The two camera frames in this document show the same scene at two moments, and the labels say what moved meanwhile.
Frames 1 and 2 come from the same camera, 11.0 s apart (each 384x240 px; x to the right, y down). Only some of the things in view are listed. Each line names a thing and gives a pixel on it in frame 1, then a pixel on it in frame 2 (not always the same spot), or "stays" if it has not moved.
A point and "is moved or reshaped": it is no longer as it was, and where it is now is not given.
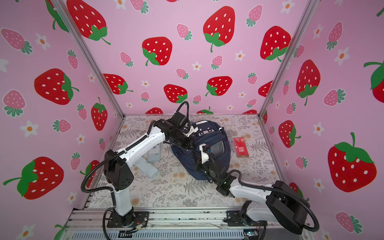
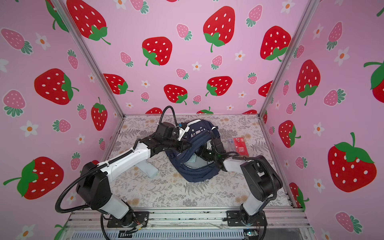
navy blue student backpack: x=215 y=139 is moved or reshaped
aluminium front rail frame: x=92 y=223 stays
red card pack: x=241 y=148 stays
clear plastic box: x=231 y=145 stays
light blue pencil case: x=146 y=167 stays
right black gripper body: x=206 y=169 to x=207 y=154
